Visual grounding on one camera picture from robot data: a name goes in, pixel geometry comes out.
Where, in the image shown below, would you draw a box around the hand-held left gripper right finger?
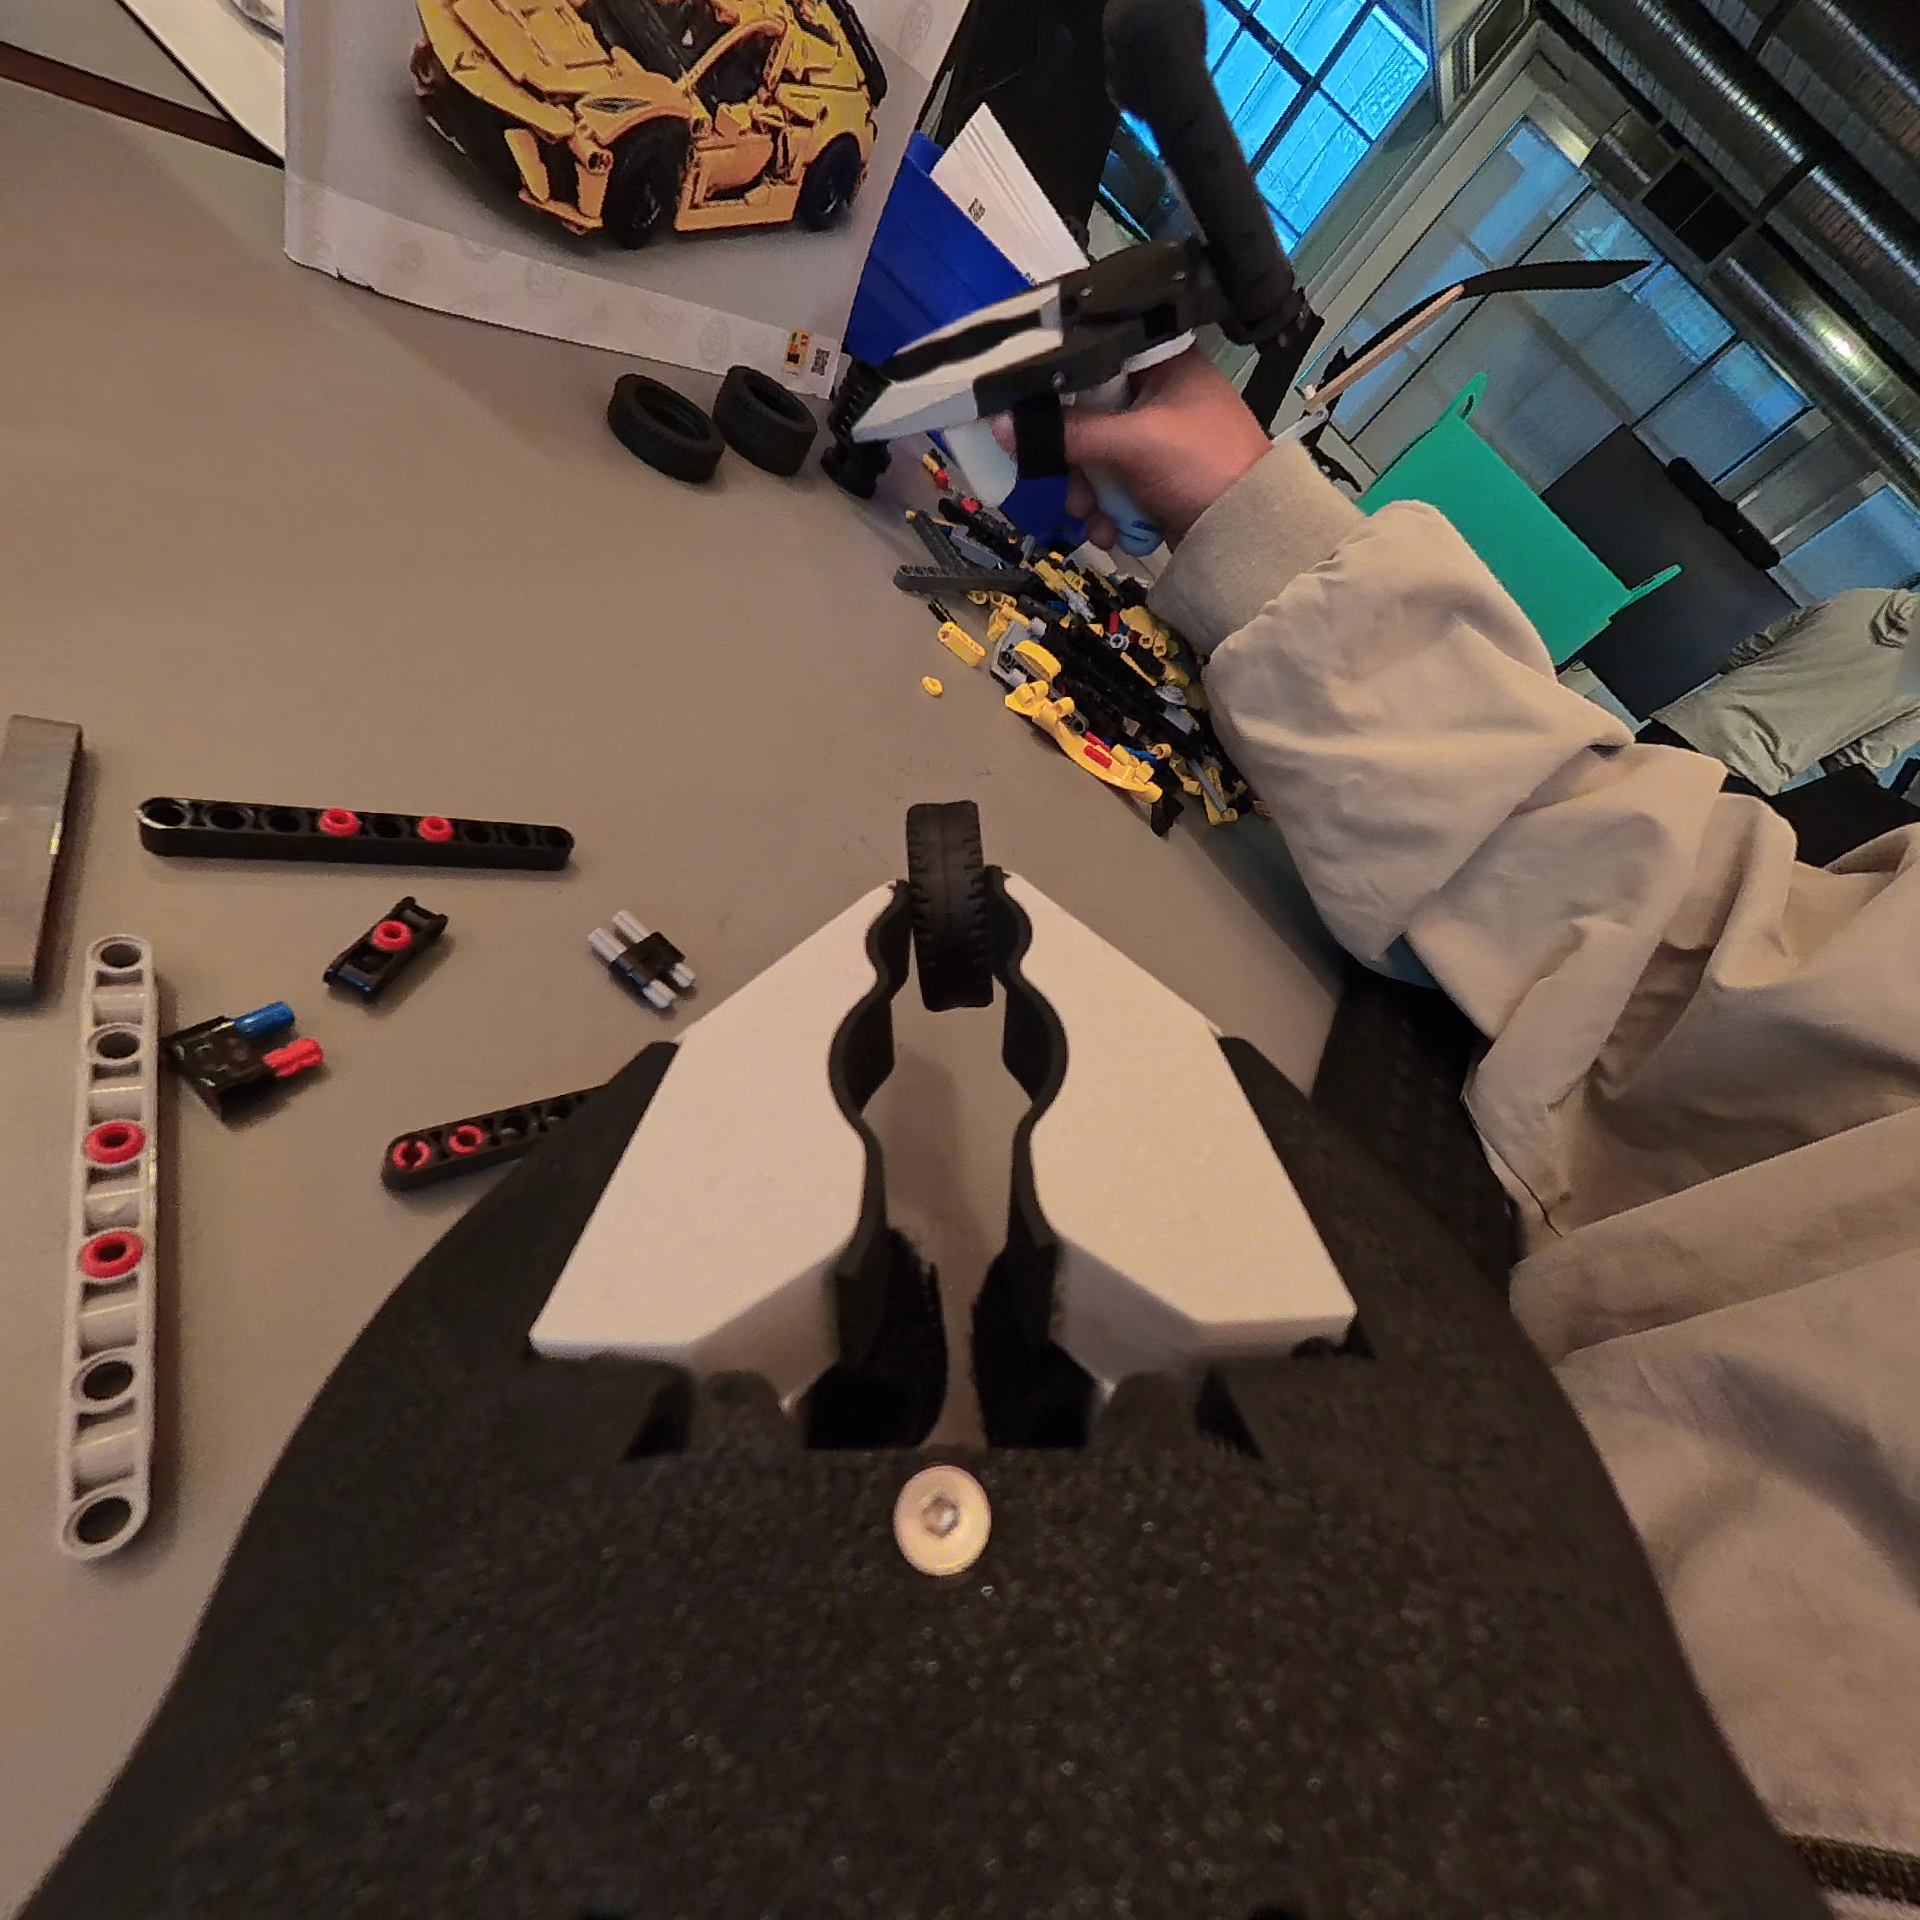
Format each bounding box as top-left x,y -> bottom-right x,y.
989,872 -> 1361,1450

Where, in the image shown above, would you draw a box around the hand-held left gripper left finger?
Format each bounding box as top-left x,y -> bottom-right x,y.
528,882 -> 917,1450

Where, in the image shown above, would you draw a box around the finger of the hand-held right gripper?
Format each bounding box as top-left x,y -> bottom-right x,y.
848,322 -> 1120,448
885,282 -> 1092,385

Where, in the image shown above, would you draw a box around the black toy wheel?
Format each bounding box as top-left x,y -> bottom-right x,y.
824,374 -> 890,501
903,802 -> 1001,1016
712,363 -> 818,481
608,372 -> 730,484

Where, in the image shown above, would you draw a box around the pile of toy bricks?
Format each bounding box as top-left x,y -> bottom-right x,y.
897,451 -> 1263,835

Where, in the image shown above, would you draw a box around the person's right forearm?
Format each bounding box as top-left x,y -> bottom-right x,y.
1148,442 -> 1802,1051

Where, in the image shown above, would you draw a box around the wooden desk lamp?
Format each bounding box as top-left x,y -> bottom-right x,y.
1297,259 -> 1652,437

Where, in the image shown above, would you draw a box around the grey desk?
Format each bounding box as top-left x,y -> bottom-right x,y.
0,76 -> 1354,1864

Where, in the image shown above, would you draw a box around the person's right hand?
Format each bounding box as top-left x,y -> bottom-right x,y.
1056,353 -> 1281,549

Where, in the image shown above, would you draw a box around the blue plastic bin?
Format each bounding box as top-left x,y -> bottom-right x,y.
840,132 -> 1052,393

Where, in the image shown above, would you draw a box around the gridded glass window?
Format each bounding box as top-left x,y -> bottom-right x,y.
1096,0 -> 1434,257

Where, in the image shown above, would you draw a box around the folded white instruction sheets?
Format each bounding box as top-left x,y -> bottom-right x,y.
929,105 -> 1088,288

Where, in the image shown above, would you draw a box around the black beam three red pins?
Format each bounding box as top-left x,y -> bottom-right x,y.
380,1084 -> 601,1193

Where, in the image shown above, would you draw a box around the black perforated armrest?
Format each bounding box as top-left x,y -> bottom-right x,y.
1313,982 -> 1521,1278

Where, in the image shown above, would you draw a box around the grey black axle connector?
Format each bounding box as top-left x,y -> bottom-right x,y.
587,910 -> 700,1010

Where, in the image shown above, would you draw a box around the white booklet yellow car picture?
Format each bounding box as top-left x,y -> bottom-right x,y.
282,0 -> 976,400

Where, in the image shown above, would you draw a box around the short black brick red pin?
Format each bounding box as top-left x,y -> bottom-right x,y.
322,897 -> 452,1004

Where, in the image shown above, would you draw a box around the blue red pin cluster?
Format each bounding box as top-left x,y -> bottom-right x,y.
163,1002 -> 324,1120

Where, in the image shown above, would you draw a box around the person's beige jacket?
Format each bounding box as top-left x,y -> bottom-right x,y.
1463,826 -> 1920,1920

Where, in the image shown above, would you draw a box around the black beam two red pins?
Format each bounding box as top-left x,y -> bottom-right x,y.
137,797 -> 576,873

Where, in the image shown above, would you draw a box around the light grey long toy beam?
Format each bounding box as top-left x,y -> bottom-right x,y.
57,932 -> 161,1560

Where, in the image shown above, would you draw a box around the short grey beam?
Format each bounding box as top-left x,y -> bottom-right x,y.
0,718 -> 85,1004

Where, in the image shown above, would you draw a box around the white flat board base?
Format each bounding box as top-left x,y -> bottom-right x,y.
119,0 -> 289,161

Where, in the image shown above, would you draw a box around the silver ventilation duct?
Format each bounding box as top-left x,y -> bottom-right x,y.
1546,0 -> 1920,393

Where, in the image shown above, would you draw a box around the black wall screen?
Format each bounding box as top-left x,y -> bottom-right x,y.
1546,427 -> 1802,722

